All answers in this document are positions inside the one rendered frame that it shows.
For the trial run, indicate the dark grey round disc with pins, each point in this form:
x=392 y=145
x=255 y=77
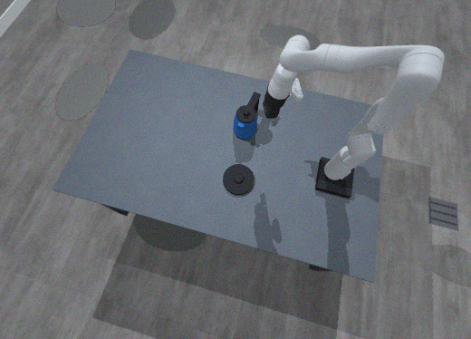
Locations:
x=238 y=179

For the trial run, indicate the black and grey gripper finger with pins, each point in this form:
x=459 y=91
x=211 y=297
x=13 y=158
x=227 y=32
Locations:
x=275 y=120

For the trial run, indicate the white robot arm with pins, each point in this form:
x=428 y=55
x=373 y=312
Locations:
x=419 y=73

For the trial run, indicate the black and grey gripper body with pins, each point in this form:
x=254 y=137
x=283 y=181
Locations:
x=276 y=97

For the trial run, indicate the blue and black kettle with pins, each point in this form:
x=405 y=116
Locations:
x=245 y=118

